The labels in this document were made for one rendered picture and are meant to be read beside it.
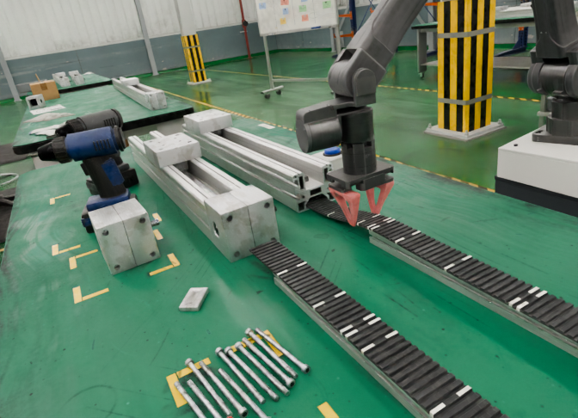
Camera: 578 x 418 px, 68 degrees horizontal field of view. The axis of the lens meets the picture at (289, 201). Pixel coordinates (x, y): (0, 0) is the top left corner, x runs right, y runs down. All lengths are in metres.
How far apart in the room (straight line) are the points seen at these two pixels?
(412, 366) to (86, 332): 0.46
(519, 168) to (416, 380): 0.62
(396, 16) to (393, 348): 0.48
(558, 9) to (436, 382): 0.69
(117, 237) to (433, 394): 0.58
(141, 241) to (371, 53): 0.51
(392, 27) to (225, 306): 0.49
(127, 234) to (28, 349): 0.23
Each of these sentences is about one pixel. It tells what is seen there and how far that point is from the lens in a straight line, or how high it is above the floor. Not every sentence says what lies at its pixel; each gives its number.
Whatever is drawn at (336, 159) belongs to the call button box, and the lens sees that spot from 1.03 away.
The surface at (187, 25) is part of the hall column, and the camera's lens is 11.00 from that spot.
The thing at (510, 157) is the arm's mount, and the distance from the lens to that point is 1.01.
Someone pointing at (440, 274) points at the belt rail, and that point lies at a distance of 0.67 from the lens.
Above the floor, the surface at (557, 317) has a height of 0.81.
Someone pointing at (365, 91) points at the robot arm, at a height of 1.04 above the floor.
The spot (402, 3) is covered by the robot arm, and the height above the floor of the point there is 1.15.
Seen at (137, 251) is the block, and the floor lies 0.81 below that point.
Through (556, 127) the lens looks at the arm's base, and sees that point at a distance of 1.02.
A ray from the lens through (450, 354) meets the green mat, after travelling 0.56.
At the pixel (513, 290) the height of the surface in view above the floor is 0.81.
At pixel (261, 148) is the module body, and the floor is 0.85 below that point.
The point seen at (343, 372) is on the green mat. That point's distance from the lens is 0.54.
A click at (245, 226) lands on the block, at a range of 0.76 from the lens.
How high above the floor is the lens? 1.16
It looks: 23 degrees down
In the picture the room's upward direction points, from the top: 9 degrees counter-clockwise
